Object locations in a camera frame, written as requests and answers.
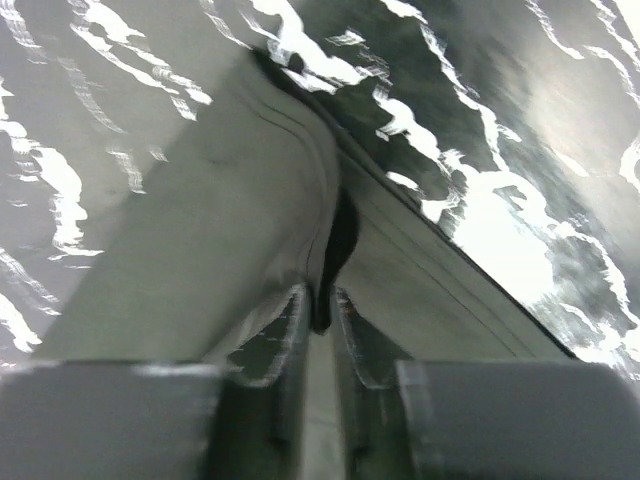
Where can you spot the black t shirt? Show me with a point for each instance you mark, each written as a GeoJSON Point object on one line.
{"type": "Point", "coordinates": [264, 197]}

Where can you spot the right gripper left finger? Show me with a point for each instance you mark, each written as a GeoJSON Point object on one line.
{"type": "Point", "coordinates": [235, 419]}

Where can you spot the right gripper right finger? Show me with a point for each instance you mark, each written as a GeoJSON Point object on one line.
{"type": "Point", "coordinates": [405, 418]}

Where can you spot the black marbled table mat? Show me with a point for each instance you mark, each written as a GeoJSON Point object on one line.
{"type": "Point", "coordinates": [512, 125]}

